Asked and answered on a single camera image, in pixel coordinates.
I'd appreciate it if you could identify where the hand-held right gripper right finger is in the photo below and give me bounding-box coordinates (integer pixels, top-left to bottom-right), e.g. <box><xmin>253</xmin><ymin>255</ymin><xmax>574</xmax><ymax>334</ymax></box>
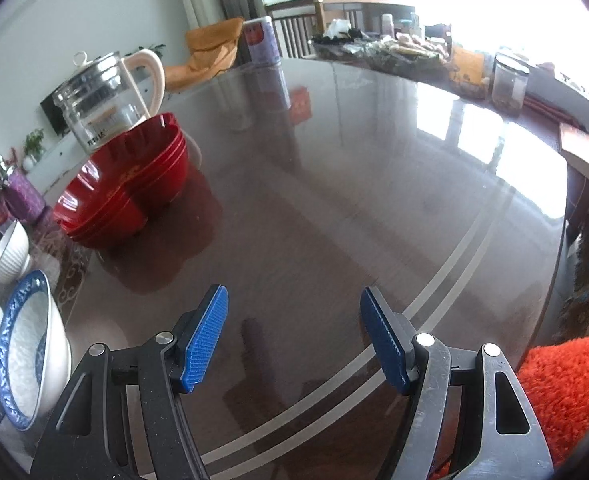
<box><xmin>359</xmin><ymin>286</ymin><xmax>556</xmax><ymax>480</ymax></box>

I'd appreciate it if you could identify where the red flower-shaped plate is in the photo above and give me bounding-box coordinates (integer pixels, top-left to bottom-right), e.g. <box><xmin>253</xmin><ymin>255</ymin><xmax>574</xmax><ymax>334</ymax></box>
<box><xmin>54</xmin><ymin>112</ymin><xmax>188</xmax><ymax>233</ymax></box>
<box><xmin>59</xmin><ymin>127</ymin><xmax>190</xmax><ymax>240</ymax></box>
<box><xmin>67</xmin><ymin>145</ymin><xmax>190</xmax><ymax>250</ymax></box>

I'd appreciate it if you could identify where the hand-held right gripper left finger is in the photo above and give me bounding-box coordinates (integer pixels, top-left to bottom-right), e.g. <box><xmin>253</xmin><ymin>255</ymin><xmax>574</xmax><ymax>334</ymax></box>
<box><xmin>29</xmin><ymin>284</ymin><xmax>230</xmax><ymax>480</ymax></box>

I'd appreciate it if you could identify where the white television cabinet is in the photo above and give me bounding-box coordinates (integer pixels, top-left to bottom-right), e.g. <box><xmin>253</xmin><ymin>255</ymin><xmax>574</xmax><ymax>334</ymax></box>
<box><xmin>24</xmin><ymin>130</ymin><xmax>90</xmax><ymax>196</ymax></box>

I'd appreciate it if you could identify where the wooden chair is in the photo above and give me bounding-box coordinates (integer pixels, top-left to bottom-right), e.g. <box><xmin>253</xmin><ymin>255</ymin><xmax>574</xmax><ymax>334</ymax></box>
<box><xmin>265</xmin><ymin>0</ymin><xmax>415</xmax><ymax>58</ymax></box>

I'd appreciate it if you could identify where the black television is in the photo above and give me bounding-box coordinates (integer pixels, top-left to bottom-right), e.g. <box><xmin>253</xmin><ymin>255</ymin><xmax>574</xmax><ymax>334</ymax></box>
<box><xmin>40</xmin><ymin>85</ymin><xmax>72</xmax><ymax>136</ymax></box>

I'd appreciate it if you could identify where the blue and white bowl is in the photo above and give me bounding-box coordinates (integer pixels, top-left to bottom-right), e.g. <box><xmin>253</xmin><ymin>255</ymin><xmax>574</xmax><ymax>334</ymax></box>
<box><xmin>0</xmin><ymin>270</ymin><xmax>72</xmax><ymax>432</ymax></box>

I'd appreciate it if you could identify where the green potted plant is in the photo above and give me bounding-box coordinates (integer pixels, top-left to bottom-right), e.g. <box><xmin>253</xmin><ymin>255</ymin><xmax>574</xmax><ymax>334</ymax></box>
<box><xmin>23</xmin><ymin>129</ymin><xmax>46</xmax><ymax>161</ymax></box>

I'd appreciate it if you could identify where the orange packet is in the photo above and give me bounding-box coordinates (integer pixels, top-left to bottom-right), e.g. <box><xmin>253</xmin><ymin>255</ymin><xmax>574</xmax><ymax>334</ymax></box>
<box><xmin>451</xmin><ymin>47</ymin><xmax>487</xmax><ymax>98</ymax></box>

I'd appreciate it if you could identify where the glass kettle with cream handle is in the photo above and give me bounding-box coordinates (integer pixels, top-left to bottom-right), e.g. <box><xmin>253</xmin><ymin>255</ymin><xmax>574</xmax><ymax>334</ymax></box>
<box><xmin>53</xmin><ymin>49</ymin><xmax>166</xmax><ymax>153</ymax></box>

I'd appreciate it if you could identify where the purple gift box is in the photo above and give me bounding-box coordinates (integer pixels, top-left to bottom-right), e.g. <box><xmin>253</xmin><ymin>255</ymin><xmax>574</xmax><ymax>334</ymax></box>
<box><xmin>7</xmin><ymin>167</ymin><xmax>48</xmax><ymax>223</ymax></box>

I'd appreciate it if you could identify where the book with orange cover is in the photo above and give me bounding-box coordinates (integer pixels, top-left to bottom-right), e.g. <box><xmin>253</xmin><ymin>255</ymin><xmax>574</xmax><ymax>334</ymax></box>
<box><xmin>558</xmin><ymin>122</ymin><xmax>589</xmax><ymax>196</ymax></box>

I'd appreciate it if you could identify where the orange fuzzy clothing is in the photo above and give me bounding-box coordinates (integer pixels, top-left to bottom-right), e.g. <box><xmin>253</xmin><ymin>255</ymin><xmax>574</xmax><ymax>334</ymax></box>
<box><xmin>517</xmin><ymin>336</ymin><xmax>589</xmax><ymax>466</ymax></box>

